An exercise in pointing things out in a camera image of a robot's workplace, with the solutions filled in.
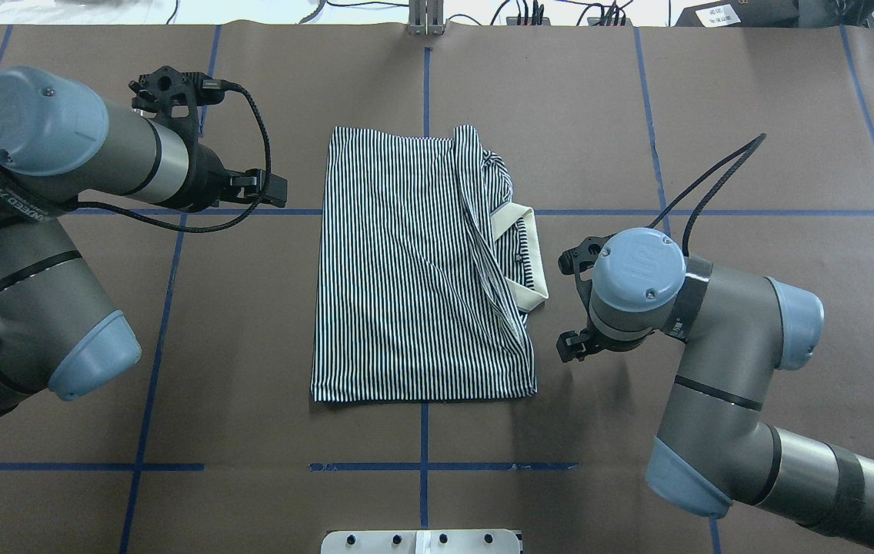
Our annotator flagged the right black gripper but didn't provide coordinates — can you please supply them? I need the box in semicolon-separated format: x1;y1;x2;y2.
555;324;622;362

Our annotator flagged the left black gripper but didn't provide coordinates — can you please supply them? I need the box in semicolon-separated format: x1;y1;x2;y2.
183;144;289;213

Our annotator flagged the striped polo shirt white collar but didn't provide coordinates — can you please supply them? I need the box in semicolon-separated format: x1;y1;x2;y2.
309;123;550;404

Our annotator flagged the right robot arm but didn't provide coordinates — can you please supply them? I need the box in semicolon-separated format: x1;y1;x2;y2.
556;227;874;549

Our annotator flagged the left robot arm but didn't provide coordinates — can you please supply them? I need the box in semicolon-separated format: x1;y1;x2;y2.
0;66;287;418

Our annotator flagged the white pillar with base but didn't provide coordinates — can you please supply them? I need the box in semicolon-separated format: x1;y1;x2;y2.
320;529;525;553

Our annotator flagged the orange black power strip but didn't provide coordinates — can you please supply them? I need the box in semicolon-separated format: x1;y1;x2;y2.
500;1;551;27

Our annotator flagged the black box with label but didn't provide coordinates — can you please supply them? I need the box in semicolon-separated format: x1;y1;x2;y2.
672;1;800;28

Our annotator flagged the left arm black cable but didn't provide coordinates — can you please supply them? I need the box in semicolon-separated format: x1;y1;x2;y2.
75;80;273;233

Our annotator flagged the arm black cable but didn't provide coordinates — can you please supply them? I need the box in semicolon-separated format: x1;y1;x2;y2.
75;80;273;233
646;132;767;258

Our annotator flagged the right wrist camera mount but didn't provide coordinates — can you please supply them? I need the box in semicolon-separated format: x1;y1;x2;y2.
558;235;612;309

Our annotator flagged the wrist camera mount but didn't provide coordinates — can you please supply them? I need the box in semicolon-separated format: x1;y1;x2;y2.
558;235;612;309
128;65;225;146

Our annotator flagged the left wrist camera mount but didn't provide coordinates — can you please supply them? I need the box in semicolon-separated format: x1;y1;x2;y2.
128;65;225;146

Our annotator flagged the aluminium frame post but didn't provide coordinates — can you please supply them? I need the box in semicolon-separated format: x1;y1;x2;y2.
406;0;446;36

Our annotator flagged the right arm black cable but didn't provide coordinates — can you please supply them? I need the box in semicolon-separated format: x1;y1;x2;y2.
646;132;767;258

